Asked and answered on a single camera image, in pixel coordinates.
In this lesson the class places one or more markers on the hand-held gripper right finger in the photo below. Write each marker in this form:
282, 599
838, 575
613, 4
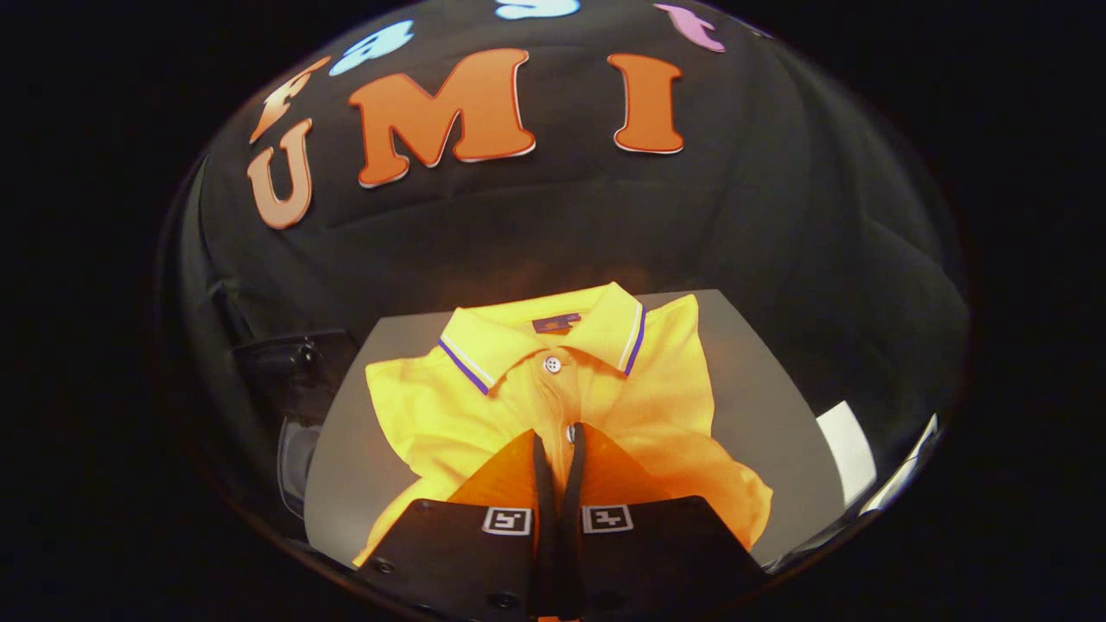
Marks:
572, 484

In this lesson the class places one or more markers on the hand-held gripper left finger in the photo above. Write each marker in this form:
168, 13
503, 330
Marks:
544, 484

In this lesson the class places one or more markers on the yellow polo shirt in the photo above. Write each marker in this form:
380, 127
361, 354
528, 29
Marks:
657, 389

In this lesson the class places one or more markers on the grey cabinet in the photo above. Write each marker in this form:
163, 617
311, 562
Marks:
760, 363

